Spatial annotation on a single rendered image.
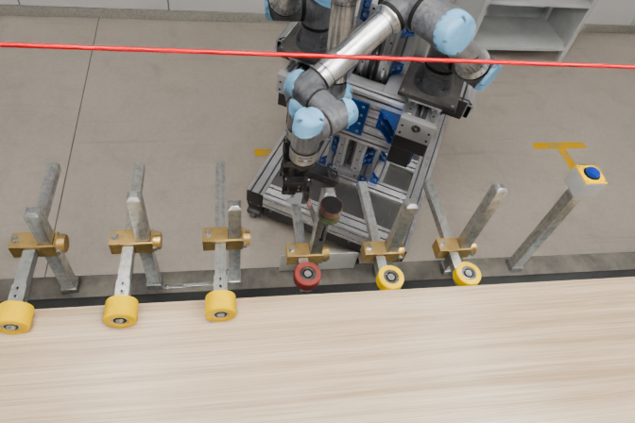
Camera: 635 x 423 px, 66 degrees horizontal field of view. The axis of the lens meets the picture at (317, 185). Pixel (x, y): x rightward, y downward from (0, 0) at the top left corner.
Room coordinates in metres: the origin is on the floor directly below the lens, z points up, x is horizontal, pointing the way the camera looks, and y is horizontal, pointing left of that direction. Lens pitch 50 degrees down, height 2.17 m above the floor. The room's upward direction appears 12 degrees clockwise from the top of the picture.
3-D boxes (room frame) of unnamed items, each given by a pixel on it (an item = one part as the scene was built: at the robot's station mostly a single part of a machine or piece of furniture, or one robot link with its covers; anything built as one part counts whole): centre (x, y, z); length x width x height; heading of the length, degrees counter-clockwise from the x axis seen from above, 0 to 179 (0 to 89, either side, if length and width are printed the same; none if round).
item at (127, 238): (0.70, 0.47, 0.95); 0.13 x 0.06 x 0.05; 106
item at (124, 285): (0.73, 0.49, 0.95); 0.50 x 0.04 x 0.04; 16
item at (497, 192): (0.99, -0.51, 0.93); 0.03 x 0.03 x 0.48; 16
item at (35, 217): (0.64, 0.69, 0.86); 0.03 x 0.03 x 0.48; 16
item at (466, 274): (0.85, -0.51, 0.85); 0.08 x 0.08 x 0.11
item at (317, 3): (1.68, 0.14, 1.21); 0.13 x 0.12 x 0.14; 108
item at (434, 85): (1.58, -0.35, 1.09); 0.15 x 0.15 x 0.10
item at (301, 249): (0.84, -0.01, 0.85); 0.13 x 0.06 x 0.05; 106
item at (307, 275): (0.74, -0.03, 0.85); 0.08 x 0.08 x 0.11
